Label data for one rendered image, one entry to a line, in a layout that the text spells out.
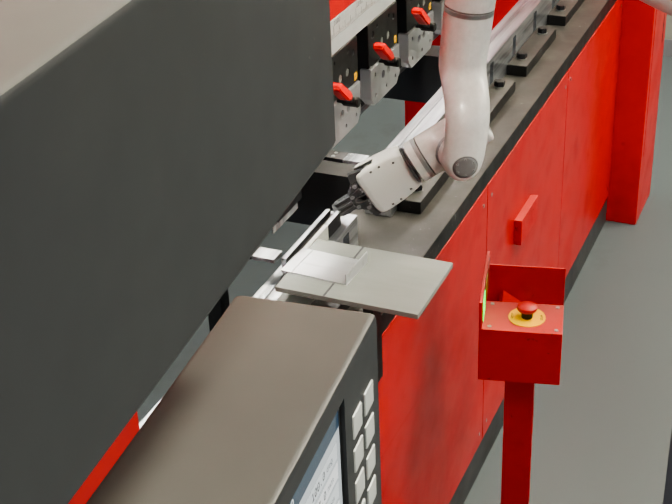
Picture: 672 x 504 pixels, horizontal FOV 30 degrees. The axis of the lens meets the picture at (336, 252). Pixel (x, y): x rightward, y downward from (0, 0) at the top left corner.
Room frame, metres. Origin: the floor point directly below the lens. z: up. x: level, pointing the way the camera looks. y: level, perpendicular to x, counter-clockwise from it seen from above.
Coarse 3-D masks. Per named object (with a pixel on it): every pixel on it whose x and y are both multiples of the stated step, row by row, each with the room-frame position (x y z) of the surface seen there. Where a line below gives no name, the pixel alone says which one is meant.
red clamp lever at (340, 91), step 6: (336, 84) 1.99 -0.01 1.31; (342, 84) 2.00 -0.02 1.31; (336, 90) 1.98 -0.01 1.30; (342, 90) 1.99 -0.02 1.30; (348, 90) 2.01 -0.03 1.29; (336, 96) 2.01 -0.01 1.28; (342, 96) 2.00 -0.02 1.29; (348, 96) 2.01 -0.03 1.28; (342, 102) 2.04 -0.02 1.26; (348, 102) 2.04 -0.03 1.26; (354, 102) 2.03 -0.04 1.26; (360, 102) 2.05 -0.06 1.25
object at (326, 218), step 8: (320, 216) 2.10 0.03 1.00; (328, 216) 2.12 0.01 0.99; (336, 216) 2.10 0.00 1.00; (312, 224) 2.07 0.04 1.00; (320, 224) 2.08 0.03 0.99; (328, 224) 2.07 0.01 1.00; (336, 224) 2.10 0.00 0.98; (312, 232) 2.05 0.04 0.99; (328, 232) 2.07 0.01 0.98; (304, 240) 2.02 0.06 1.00; (296, 248) 1.99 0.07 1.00; (288, 256) 1.96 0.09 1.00
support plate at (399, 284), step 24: (384, 264) 1.91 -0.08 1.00; (408, 264) 1.91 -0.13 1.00; (432, 264) 1.90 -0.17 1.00; (288, 288) 1.84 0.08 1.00; (312, 288) 1.84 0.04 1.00; (336, 288) 1.84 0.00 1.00; (360, 288) 1.83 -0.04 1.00; (384, 288) 1.83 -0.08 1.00; (408, 288) 1.83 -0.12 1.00; (432, 288) 1.82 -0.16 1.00; (384, 312) 1.77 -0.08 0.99; (408, 312) 1.75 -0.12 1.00
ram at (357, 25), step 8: (336, 0) 2.08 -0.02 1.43; (344, 0) 2.11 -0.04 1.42; (352, 0) 2.14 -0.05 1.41; (384, 0) 2.28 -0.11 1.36; (392, 0) 2.32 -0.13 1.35; (336, 8) 2.08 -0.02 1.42; (344, 8) 2.11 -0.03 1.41; (368, 8) 2.21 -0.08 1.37; (376, 8) 2.24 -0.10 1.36; (384, 8) 2.28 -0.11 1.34; (336, 16) 2.08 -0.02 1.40; (360, 16) 2.17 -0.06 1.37; (368, 16) 2.21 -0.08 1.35; (376, 16) 2.24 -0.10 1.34; (352, 24) 2.14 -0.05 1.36; (360, 24) 2.17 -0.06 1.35; (344, 32) 2.10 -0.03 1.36; (352, 32) 2.14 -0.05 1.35; (336, 40) 2.07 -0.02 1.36; (344, 40) 2.10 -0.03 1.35; (336, 48) 2.07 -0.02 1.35
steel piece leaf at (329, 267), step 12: (312, 252) 1.96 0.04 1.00; (324, 252) 1.96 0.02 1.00; (300, 264) 1.92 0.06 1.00; (312, 264) 1.92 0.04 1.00; (324, 264) 1.92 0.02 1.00; (336, 264) 1.91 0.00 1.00; (348, 264) 1.91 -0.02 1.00; (360, 264) 1.89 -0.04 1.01; (312, 276) 1.88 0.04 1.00; (324, 276) 1.88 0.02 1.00; (336, 276) 1.87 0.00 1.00; (348, 276) 1.85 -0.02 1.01
